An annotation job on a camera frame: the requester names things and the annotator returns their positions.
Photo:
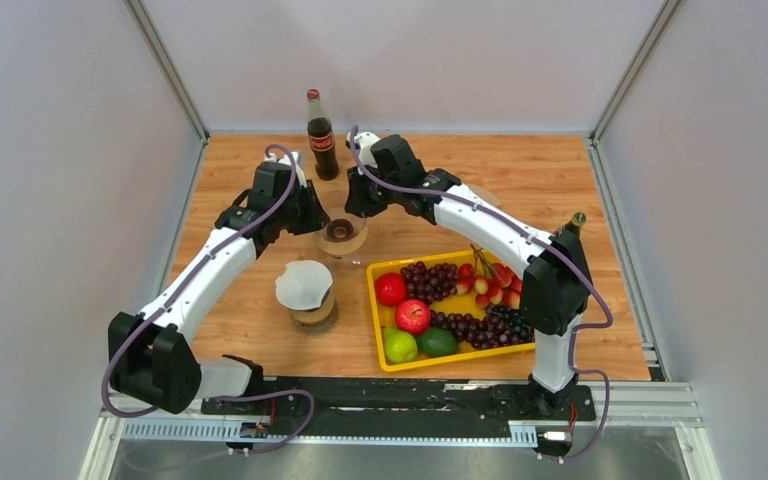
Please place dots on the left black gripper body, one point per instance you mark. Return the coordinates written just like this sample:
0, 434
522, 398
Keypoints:
299, 213

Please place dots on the yellow plastic tray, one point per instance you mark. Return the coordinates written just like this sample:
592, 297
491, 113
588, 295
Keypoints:
383, 316

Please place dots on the red cherries bunch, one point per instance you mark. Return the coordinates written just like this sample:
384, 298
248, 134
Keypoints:
485, 281

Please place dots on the brown paper coffee filter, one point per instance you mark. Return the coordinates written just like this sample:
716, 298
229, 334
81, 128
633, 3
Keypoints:
485, 195

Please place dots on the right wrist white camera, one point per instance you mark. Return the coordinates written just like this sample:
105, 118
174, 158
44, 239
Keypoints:
363, 142

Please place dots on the lower dark grape bunch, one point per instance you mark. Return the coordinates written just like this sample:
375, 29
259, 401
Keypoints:
501, 326

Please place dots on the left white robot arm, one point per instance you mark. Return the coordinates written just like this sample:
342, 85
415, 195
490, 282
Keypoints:
150, 354

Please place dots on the wrist white camera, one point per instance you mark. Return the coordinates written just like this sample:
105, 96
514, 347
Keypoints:
363, 142
296, 159

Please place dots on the red tomato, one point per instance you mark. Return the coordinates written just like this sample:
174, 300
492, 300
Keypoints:
390, 289

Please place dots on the small clear glass cup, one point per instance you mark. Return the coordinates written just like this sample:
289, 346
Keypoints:
353, 259

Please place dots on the green avocado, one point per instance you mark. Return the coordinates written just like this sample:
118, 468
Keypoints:
436, 342

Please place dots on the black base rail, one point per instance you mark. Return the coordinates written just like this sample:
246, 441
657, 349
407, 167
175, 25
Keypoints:
402, 408

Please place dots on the cola glass bottle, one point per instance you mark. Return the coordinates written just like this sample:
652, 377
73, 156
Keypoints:
321, 137

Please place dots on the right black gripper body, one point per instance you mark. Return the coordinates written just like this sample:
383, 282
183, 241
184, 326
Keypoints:
373, 197

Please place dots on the green lime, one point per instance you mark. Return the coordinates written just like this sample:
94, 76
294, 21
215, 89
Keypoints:
399, 346

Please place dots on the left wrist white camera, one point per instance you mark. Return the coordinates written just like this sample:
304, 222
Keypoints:
296, 159

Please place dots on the green glass bottle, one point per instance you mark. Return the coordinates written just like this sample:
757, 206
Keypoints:
575, 224

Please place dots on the white paper coffee filter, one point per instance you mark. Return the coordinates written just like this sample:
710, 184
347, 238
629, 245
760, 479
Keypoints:
304, 285

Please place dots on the red apple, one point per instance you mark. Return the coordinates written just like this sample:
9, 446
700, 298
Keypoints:
412, 316

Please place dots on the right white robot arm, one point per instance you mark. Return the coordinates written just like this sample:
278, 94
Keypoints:
552, 266

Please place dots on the clear glass dripper cone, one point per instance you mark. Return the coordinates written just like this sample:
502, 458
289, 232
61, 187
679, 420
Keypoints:
344, 228

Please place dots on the upper red grape bunch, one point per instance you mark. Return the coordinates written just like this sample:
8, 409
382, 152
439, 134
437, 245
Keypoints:
430, 283

